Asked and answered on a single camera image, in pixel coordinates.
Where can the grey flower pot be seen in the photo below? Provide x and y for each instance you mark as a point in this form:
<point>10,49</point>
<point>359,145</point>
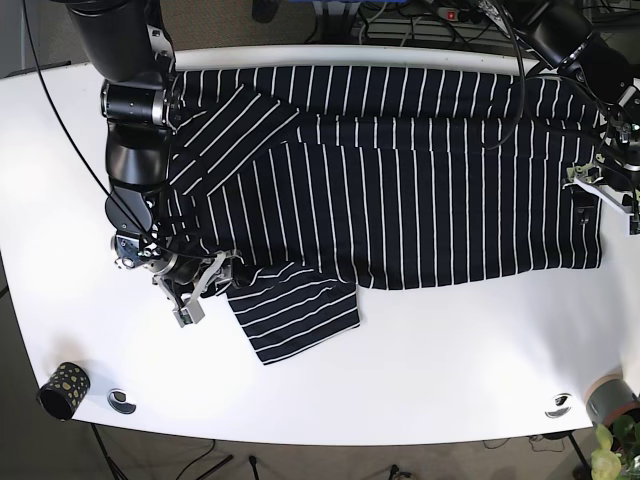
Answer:
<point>609,398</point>

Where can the left silver table grommet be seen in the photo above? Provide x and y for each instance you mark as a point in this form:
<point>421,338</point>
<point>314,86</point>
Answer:
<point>118,401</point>

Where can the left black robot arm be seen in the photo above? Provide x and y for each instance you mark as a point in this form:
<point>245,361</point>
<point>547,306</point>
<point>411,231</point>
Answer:
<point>569,48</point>

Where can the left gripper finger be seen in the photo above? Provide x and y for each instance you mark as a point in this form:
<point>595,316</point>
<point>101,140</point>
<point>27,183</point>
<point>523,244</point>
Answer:
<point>584,209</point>

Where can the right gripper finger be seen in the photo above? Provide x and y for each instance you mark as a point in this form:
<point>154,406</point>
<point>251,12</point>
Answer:
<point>240,275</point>

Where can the navy white-striped T-shirt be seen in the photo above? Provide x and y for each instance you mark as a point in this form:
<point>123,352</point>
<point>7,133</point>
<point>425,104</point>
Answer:
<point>328,179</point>

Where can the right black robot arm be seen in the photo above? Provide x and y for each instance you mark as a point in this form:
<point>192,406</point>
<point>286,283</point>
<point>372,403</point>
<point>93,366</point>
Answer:
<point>127,43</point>

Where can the black gold-dotted cup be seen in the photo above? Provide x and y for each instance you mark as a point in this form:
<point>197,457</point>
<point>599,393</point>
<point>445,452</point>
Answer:
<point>61,395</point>

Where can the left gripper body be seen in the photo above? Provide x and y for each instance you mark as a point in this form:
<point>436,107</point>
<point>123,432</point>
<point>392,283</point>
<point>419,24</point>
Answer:
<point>612,184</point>

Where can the right silver table grommet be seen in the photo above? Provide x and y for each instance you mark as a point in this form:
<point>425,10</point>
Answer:
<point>559,406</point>

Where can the green potted plant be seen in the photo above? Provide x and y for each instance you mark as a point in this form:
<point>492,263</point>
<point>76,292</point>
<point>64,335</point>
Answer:
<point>617,454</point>

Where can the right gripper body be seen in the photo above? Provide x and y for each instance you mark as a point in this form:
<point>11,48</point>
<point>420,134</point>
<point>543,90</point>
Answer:
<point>185,280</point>

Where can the silver table grommet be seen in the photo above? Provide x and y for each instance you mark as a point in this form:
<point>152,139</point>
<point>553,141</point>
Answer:
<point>118,401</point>
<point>559,406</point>

